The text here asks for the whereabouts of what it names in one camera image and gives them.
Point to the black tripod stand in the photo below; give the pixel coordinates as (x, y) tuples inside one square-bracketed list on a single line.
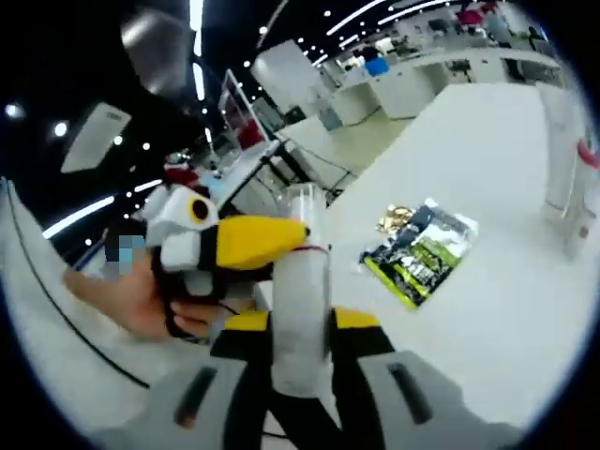
[(287, 159)]

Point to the magenta board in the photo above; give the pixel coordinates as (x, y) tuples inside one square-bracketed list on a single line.
[(471, 16)]

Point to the long white office desk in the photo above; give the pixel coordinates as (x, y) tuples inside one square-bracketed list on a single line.
[(469, 56)]

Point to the white skincare tube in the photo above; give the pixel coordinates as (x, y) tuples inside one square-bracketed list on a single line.
[(558, 154)]

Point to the green black skincare sachet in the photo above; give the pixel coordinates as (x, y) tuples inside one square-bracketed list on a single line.
[(422, 262)]

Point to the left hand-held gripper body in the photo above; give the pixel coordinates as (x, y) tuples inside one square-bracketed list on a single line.
[(178, 220)]

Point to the red clothed figure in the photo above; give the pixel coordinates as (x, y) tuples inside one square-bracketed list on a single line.
[(180, 174)]

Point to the white framed display board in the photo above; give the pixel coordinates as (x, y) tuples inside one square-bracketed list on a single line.
[(248, 131)]

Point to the blue bin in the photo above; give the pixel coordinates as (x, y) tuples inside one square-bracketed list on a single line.
[(377, 67)]

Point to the white blue skincare sachet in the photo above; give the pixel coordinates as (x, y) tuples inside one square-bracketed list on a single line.
[(360, 265)]

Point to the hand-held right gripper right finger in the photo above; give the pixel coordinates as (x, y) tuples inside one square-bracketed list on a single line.
[(403, 403)]

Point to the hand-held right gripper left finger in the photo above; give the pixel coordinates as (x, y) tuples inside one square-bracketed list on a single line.
[(206, 408)]

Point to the person's left hand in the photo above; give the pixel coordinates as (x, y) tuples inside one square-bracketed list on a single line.
[(126, 300)]

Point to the ceiling air conditioner unit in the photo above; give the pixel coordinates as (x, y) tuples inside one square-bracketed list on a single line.
[(96, 138)]

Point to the long curved ceiling light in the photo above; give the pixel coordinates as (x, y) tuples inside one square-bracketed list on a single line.
[(198, 79)]

